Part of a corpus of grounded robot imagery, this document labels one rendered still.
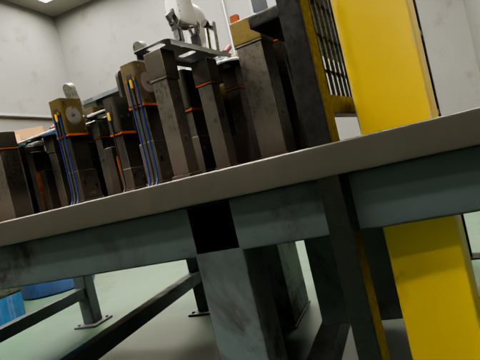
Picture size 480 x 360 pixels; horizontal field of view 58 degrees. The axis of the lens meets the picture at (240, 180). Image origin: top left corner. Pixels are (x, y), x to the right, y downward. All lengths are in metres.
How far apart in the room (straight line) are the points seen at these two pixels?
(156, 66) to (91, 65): 11.76
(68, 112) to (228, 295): 1.00
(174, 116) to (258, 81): 0.26
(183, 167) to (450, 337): 0.59
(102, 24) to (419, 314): 12.28
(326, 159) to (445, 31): 9.65
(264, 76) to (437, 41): 9.07
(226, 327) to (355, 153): 0.32
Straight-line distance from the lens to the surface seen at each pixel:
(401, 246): 0.67
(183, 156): 0.95
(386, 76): 0.65
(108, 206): 0.67
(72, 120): 1.50
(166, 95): 0.97
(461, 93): 10.01
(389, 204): 0.58
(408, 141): 0.53
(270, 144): 1.10
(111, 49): 12.42
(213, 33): 1.57
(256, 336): 0.66
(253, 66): 1.13
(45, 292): 4.27
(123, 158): 1.35
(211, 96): 1.12
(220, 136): 1.11
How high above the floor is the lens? 0.69
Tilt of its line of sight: 1 degrees down
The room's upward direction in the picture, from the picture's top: 13 degrees counter-clockwise
